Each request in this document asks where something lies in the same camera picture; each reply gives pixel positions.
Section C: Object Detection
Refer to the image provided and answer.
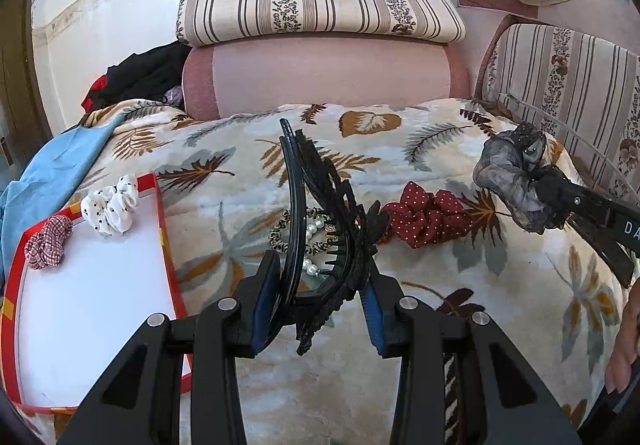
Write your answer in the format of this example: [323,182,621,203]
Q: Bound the red white plaid scrunchie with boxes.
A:
[24,214,73,269]

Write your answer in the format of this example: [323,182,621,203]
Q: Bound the black and red clothes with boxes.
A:
[81,41,191,113]

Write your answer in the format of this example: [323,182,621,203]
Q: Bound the leopard print hair tie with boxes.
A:
[268,207,339,256]

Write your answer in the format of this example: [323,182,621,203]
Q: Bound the person's right hand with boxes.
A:
[604,280,640,394]

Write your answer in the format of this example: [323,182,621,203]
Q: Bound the light blue cloth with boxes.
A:
[1,117,122,281]

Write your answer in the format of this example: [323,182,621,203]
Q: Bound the dark red polka dot scrunchie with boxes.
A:
[381,182,473,249]

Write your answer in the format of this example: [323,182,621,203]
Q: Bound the red rimmed white tray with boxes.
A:
[1,173,186,413]

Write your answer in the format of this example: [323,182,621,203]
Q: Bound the black hair claw clip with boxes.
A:
[274,119,388,355]

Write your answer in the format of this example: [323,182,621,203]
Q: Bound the grey black sheer scrunchie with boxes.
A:
[473,122,568,234]

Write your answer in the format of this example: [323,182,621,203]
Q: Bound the white cherry print scrunchie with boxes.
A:
[80,174,139,237]

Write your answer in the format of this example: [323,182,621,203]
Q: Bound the leaf pattern plush blanket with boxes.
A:
[8,96,637,445]

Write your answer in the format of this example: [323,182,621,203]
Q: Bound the pink bolster pillow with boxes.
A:
[182,35,471,120]

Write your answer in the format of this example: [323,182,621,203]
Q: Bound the large white pearl bracelet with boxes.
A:
[299,218,336,278]

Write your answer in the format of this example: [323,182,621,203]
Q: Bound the pink cushion right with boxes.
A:
[458,0,640,54]

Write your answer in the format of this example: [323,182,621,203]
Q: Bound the striped floral pillow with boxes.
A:
[480,24,639,204]
[176,0,465,46]

